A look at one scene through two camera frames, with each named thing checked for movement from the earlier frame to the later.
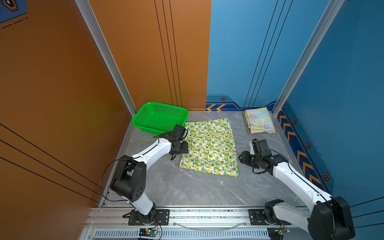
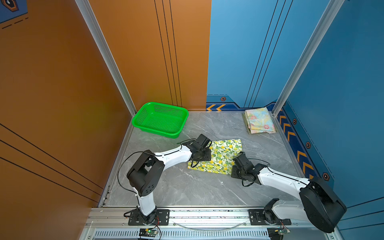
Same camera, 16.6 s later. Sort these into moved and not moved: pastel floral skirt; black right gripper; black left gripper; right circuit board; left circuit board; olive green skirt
Moved: black right gripper; black left gripper
Not moved: left circuit board; right circuit board; olive green skirt; pastel floral skirt
